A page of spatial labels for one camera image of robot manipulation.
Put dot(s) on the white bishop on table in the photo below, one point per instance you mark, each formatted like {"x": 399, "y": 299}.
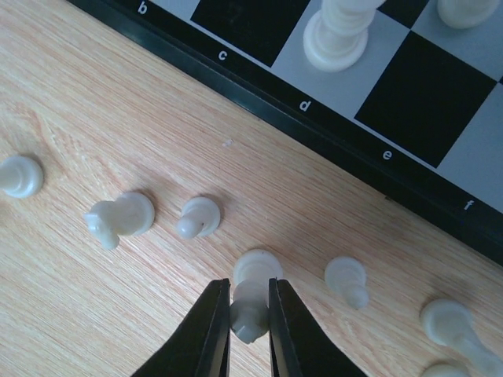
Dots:
{"x": 449, "y": 323}

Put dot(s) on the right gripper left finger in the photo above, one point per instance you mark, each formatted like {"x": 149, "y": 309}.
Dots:
{"x": 200, "y": 344}

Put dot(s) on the white rook on table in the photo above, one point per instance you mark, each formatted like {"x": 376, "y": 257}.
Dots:
{"x": 21, "y": 177}

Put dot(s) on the white bishop piece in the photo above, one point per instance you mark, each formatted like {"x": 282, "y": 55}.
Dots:
{"x": 445, "y": 370}

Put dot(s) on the white king piece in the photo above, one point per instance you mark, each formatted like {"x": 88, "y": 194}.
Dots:
{"x": 250, "y": 308}

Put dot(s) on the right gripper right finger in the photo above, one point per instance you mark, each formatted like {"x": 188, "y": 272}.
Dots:
{"x": 298, "y": 345}

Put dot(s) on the white pawn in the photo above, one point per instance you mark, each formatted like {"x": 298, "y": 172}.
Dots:
{"x": 200, "y": 217}
{"x": 463, "y": 14}

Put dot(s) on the white queen piece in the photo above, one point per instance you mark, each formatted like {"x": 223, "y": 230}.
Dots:
{"x": 336, "y": 36}

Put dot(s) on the white knight on table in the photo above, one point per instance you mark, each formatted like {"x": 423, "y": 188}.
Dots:
{"x": 347, "y": 277}
{"x": 130, "y": 214}

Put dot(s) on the black and silver chessboard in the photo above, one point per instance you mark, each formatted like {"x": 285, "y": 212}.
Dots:
{"x": 418, "y": 116}

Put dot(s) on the white pawn on table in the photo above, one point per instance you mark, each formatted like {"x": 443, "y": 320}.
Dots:
{"x": 200, "y": 217}

